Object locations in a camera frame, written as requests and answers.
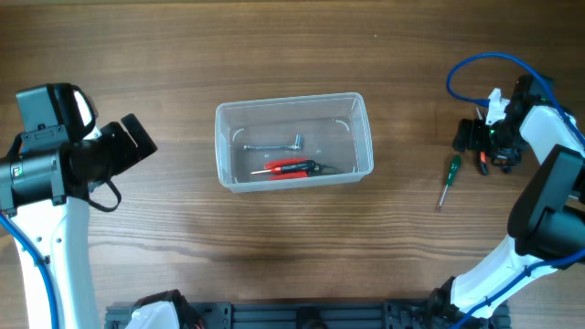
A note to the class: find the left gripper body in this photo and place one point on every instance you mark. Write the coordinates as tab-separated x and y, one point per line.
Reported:
111	152

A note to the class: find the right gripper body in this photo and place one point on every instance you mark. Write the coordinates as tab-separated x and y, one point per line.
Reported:
498	140

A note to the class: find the green handled screwdriver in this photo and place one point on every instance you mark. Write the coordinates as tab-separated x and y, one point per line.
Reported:
453	169

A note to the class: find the orange black needle-nose pliers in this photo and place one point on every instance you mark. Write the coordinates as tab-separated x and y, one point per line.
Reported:
487	148

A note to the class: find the clear plastic storage container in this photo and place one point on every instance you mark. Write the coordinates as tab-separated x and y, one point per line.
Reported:
335	130

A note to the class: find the red handled snips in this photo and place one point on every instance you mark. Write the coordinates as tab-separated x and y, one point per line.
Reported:
322	169

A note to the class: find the silver socket wrench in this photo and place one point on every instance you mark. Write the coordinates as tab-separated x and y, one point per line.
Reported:
295	146

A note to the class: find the black red screwdriver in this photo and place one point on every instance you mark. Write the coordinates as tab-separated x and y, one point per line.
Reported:
288	166

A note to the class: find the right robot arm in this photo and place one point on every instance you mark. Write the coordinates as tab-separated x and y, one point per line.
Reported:
544	234

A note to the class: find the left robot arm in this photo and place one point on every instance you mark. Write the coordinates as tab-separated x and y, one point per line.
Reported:
47	177

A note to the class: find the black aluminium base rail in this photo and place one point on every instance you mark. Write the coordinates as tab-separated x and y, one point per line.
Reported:
406	314

